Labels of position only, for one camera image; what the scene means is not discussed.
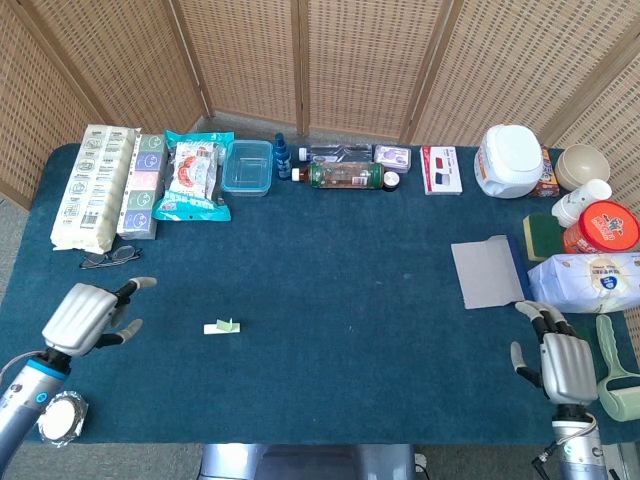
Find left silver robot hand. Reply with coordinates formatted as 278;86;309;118
41;276;158;357

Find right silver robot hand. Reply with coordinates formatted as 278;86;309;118
509;300;600;407

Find pale green paper strip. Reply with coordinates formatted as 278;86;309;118
203;317;242;335

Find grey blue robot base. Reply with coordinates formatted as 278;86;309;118
198;443;417;480

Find pale green lint roller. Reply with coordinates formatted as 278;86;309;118
594;314;640;423

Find white blue tissue package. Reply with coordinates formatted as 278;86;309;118
527;252;640;315

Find foil cup with white filling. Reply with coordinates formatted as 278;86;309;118
37;390;89;448

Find cream plastic bag roll package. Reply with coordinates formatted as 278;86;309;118
50;124;143;253

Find grey notebook with blue spine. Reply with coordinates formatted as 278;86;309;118
450;234;534;311

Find pastel square tissue pack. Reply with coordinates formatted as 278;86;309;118
116;133;169;241

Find red lidded canister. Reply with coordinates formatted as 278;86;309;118
562;200;640;255

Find white paper cup stack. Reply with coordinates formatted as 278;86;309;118
551;178;613;229

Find teal snack bag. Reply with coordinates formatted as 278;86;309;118
151;129;236;223

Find orange printed box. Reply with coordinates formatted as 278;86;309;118
529;144;560;200

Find beige bowl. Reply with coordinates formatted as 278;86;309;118
554;143;611;192

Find white detergent jug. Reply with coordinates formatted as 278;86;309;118
474;124;544;200

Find clear container with blue rim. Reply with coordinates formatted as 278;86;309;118
220;139;275;198

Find white box red blue print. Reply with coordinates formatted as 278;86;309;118
419;145;464;196

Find teal felt table cloth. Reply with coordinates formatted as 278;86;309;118
0;143;640;446

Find blue spray bottle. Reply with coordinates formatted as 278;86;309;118
274;132;293;182

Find purple small case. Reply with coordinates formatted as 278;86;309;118
373;144;414;175

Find green tea bottle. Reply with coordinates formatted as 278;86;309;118
291;161;385;191

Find wicker folding screen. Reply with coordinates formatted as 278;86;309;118
0;0;640;361

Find black frame eyeglasses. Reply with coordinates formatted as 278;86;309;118
78;244;144;271

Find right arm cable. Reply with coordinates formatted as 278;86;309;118
531;414;600;471

